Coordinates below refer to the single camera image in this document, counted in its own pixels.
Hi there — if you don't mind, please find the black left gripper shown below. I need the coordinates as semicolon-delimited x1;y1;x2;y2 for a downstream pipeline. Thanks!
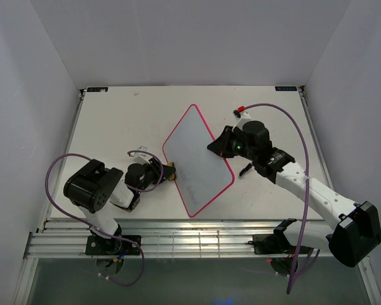
137;157;177;194

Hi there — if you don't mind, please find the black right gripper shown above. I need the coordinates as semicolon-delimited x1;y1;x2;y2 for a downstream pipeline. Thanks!
206;126;257;161

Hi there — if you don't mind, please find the yellow whiteboard eraser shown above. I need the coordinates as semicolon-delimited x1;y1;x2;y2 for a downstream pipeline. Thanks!
166;162;177;181

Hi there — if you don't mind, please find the pink framed whiteboard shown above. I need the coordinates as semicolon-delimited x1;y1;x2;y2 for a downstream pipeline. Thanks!
162;104;235;218

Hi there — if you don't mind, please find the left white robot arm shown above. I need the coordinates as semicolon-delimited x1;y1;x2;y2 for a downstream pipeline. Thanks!
63;157;175;254

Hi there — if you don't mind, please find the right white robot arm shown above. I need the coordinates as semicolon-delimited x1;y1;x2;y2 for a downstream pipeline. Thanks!
207;121;381;268

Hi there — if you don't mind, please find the right blue table label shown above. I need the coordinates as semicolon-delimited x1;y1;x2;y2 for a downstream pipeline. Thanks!
274;86;298;92

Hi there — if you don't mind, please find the blue table label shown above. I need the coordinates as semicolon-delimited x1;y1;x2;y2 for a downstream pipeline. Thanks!
86;87;109;93
274;86;298;92

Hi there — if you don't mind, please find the left blue table label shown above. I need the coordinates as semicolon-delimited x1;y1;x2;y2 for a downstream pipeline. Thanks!
86;87;109;93

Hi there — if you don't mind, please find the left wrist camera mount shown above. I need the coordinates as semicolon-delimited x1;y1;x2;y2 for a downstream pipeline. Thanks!
128;146;152;165

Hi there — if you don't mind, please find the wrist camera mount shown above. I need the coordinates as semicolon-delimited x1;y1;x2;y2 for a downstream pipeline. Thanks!
128;146;152;165
232;106;251;130

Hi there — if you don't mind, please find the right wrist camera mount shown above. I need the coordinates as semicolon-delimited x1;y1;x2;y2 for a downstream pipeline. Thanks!
232;106;251;130

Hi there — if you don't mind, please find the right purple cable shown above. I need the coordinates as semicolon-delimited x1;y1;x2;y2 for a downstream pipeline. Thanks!
241;102;321;295

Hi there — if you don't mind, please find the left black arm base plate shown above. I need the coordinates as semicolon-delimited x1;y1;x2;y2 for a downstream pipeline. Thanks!
84;235;140;256

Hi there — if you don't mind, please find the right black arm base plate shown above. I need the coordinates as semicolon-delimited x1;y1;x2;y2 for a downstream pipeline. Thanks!
247;234;296;255

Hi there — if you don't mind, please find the aluminium table edge rail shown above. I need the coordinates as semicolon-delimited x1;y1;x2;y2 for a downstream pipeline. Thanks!
24;219;337;260

